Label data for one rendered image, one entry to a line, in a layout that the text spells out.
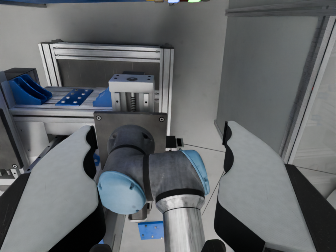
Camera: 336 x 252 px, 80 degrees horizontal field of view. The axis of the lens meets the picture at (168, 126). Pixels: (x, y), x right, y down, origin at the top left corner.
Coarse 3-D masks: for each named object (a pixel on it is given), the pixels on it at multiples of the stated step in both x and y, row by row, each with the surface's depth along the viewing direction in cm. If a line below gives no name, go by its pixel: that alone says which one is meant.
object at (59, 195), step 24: (72, 144) 10; (96, 144) 12; (48, 168) 8; (72, 168) 8; (24, 192) 7; (48, 192) 7; (72, 192) 7; (96, 192) 7; (24, 216) 6; (48, 216) 6; (72, 216) 6; (96, 216) 7; (24, 240) 6; (48, 240) 6; (72, 240) 6; (96, 240) 7
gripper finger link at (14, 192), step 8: (24, 176) 8; (16, 184) 8; (24, 184) 8; (8, 192) 7; (16, 192) 7; (0, 200) 7; (8, 200) 7; (16, 200) 7; (0, 208) 7; (8, 208) 7; (16, 208) 7; (0, 216) 6; (8, 216) 6; (0, 224) 6; (8, 224) 6; (0, 232) 6; (0, 240) 6; (0, 248) 6
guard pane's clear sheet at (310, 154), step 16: (320, 64) 59; (320, 80) 59; (320, 96) 60; (304, 112) 67; (320, 112) 60; (304, 128) 67; (320, 128) 60; (304, 144) 67; (320, 144) 60; (288, 160) 76; (304, 160) 67; (320, 160) 60; (320, 176) 61; (320, 192) 61
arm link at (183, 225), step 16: (160, 160) 48; (176, 160) 47; (192, 160) 47; (160, 176) 46; (176, 176) 45; (192, 176) 46; (160, 192) 45; (176, 192) 43; (192, 192) 43; (208, 192) 47; (160, 208) 45; (176, 208) 42; (192, 208) 43; (176, 224) 41; (192, 224) 41; (176, 240) 39; (192, 240) 39
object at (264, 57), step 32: (256, 0) 95; (288, 0) 71; (256, 32) 96; (288, 32) 72; (224, 64) 147; (256, 64) 97; (288, 64) 72; (224, 96) 149; (256, 96) 98; (288, 96) 73; (256, 128) 99
